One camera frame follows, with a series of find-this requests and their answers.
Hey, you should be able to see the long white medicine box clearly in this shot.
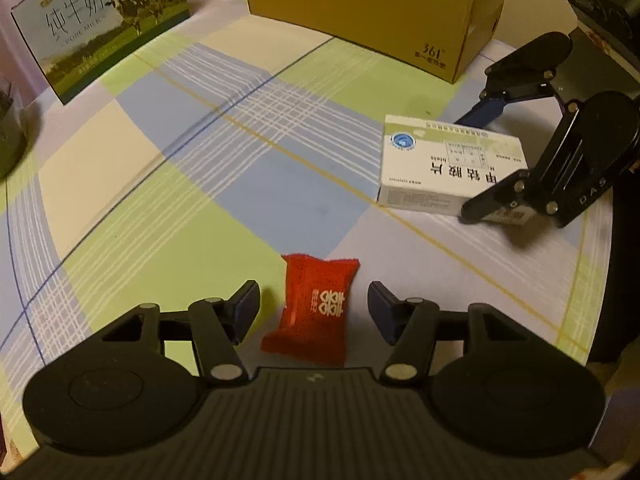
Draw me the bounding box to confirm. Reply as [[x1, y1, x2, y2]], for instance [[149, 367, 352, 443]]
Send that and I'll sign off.
[[377, 114, 532, 224]]

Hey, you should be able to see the red candy packet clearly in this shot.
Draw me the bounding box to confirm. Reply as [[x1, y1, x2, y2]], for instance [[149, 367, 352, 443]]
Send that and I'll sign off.
[[259, 253, 361, 367]]

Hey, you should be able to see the blue green milk carton box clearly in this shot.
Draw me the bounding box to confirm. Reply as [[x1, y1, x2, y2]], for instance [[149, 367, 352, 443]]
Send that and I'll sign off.
[[10, 0, 191, 106]]

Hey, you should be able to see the checked tablecloth desktop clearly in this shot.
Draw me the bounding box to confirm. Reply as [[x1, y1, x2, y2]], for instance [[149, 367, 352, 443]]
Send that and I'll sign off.
[[0, 0, 609, 443]]

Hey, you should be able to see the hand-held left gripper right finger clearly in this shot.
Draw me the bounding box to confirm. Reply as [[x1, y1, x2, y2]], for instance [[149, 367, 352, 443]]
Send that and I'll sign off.
[[367, 281, 533, 385]]

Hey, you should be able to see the dark bowl stack clear lid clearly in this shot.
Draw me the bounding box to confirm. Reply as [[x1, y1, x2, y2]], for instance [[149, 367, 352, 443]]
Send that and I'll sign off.
[[0, 79, 29, 179]]

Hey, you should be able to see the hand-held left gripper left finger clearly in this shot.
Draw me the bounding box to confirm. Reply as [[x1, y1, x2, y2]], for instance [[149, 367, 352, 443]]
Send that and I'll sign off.
[[100, 280, 261, 385]]

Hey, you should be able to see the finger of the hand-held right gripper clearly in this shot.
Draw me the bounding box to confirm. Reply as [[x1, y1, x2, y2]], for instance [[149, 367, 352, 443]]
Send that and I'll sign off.
[[457, 32, 574, 126], [459, 169, 559, 224]]

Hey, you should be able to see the brown cardboard box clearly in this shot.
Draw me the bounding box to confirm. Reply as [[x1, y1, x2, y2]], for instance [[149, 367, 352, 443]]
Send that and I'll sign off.
[[240, 0, 512, 85]]

